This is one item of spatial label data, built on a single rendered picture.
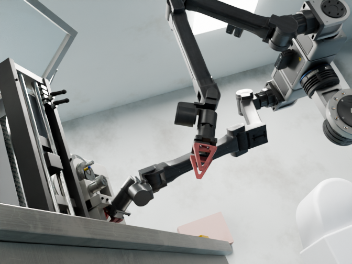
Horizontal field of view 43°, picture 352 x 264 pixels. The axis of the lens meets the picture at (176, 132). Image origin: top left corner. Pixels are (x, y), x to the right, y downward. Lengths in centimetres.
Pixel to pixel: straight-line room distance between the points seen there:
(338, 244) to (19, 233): 332
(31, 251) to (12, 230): 7
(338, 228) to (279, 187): 109
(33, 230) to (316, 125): 475
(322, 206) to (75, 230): 328
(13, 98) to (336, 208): 317
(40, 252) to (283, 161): 433
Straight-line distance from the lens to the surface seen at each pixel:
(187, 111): 133
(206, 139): 127
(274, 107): 205
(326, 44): 172
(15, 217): 65
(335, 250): 379
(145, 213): 447
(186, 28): 152
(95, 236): 80
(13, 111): 117
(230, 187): 466
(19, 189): 123
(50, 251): 74
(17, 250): 68
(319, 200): 391
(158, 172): 147
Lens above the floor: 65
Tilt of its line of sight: 24 degrees up
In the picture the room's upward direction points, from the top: 23 degrees counter-clockwise
